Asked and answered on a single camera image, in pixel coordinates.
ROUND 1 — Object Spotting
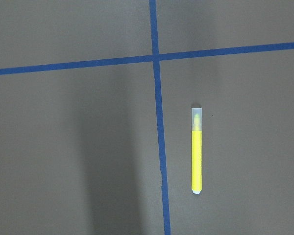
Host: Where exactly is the yellow marker pen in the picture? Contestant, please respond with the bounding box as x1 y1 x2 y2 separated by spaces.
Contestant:
191 108 202 194

